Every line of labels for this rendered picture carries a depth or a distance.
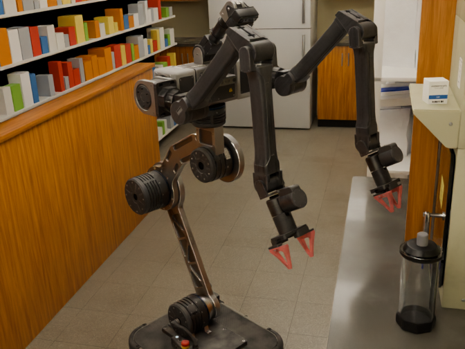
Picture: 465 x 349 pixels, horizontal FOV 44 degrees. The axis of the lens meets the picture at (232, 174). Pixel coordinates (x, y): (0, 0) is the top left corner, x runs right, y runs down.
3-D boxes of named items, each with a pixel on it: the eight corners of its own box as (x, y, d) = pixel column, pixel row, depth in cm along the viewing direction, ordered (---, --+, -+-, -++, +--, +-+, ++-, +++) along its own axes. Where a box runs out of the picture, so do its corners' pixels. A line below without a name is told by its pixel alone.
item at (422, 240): (443, 253, 150) (446, 230, 148) (433, 269, 143) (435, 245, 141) (409, 245, 155) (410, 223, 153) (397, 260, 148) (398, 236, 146)
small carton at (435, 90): (441, 99, 154) (442, 77, 152) (447, 103, 149) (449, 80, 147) (421, 100, 154) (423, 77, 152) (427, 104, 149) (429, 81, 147)
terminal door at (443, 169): (433, 241, 189) (444, 123, 175) (441, 290, 162) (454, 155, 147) (431, 240, 189) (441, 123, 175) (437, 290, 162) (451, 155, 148)
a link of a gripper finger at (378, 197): (407, 205, 199) (397, 180, 199) (396, 212, 194) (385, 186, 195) (392, 210, 204) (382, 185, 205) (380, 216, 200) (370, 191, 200)
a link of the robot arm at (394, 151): (369, 136, 205) (354, 142, 200) (394, 125, 197) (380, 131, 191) (382, 167, 205) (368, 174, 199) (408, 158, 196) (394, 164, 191)
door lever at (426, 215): (441, 244, 160) (440, 239, 162) (444, 213, 157) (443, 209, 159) (421, 242, 161) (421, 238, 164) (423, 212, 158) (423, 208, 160)
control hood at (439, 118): (445, 115, 175) (448, 83, 172) (457, 149, 146) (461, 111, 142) (406, 115, 178) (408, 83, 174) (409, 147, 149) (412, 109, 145)
